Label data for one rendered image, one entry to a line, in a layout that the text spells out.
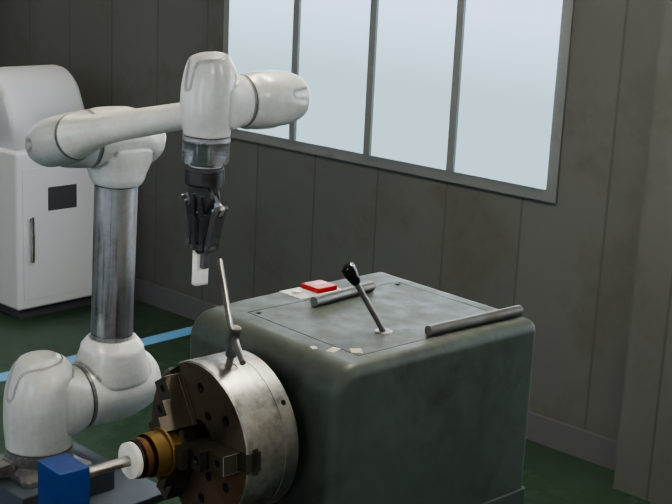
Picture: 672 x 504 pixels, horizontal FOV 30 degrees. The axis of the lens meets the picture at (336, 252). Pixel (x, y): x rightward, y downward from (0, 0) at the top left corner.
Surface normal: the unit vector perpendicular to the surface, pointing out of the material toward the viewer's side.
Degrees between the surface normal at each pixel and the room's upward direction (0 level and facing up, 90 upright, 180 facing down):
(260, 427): 65
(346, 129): 90
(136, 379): 89
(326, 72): 90
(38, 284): 90
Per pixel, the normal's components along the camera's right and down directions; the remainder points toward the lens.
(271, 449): 0.67, 0.06
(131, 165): 0.65, 0.35
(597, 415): -0.68, 0.14
